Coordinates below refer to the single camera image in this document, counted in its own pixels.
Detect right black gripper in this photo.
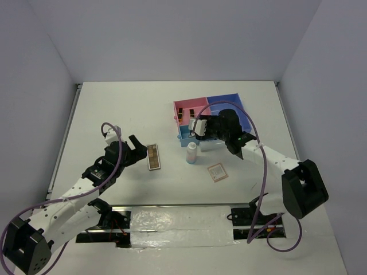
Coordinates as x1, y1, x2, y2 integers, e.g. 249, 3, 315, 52
196, 114, 229, 142

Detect long brown eyeshadow palette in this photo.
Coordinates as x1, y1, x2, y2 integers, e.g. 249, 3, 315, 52
147, 144, 161, 171

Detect pink compact label up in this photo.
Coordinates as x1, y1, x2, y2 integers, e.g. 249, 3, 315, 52
208, 163, 228, 182

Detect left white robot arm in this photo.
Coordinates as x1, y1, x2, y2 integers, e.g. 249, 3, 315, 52
1, 135, 147, 274

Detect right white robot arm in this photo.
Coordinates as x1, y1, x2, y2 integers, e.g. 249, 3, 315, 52
189, 109, 329, 224

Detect lying white spray bottle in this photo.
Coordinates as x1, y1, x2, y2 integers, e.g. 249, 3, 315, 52
199, 140, 226, 152

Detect upright white pastel bottle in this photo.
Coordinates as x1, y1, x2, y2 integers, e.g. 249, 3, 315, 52
186, 142, 197, 164

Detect pink blue purple organizer tray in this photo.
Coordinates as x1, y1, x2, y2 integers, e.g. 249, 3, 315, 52
173, 93, 252, 147

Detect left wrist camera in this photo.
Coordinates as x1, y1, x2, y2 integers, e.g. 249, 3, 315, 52
104, 125, 124, 146

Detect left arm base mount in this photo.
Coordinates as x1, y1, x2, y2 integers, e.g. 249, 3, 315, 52
76, 210, 132, 248

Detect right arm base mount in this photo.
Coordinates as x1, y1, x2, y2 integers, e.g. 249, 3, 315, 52
228, 197, 287, 240

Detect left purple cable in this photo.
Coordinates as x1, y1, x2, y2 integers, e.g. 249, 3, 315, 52
0, 122, 123, 275

